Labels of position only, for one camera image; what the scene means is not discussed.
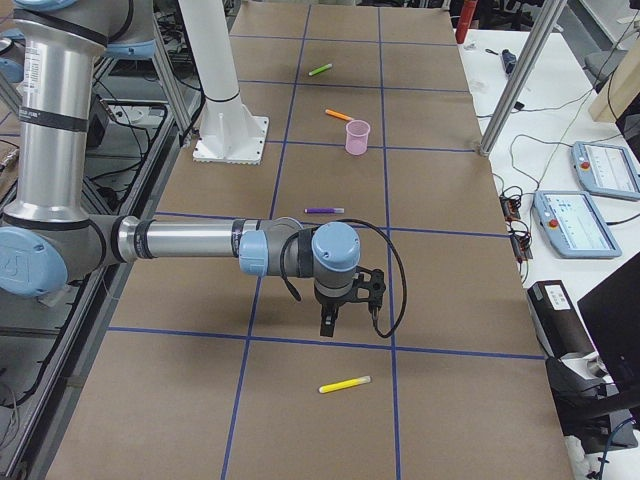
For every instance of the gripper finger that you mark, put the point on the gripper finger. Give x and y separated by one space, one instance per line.
325 324
332 317

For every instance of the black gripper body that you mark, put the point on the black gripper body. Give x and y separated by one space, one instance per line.
330 304

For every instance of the yellow highlighter pen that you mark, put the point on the yellow highlighter pen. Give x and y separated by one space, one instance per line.
344 384

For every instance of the purple highlighter pen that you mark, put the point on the purple highlighter pen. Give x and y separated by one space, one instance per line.
324 211

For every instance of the orange highlighter pen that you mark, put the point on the orange highlighter pen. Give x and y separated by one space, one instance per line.
338 115

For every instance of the green highlighter pen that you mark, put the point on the green highlighter pen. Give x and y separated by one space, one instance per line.
319 70

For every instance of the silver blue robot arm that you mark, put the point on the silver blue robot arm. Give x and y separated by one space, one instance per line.
49 240

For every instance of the pink mesh pen holder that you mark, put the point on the pink mesh pen holder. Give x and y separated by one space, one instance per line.
357 134

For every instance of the black box with label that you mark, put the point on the black box with label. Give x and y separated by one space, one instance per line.
558 326

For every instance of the near blue teach pendant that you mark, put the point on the near blue teach pendant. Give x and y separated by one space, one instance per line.
574 226

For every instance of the blue teach pendant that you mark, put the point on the blue teach pendant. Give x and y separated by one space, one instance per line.
606 170
574 226

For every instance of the black computer monitor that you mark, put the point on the black computer monitor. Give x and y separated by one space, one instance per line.
610 312

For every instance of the far blue teach pendant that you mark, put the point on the far blue teach pendant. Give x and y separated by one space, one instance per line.
606 170

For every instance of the red cylinder bottle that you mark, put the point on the red cylinder bottle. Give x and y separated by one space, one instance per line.
465 19

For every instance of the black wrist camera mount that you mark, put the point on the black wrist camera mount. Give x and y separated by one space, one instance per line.
369 287

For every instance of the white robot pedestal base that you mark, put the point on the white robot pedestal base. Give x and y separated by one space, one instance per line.
228 132

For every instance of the aluminium frame post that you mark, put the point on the aluminium frame post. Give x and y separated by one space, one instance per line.
535 42

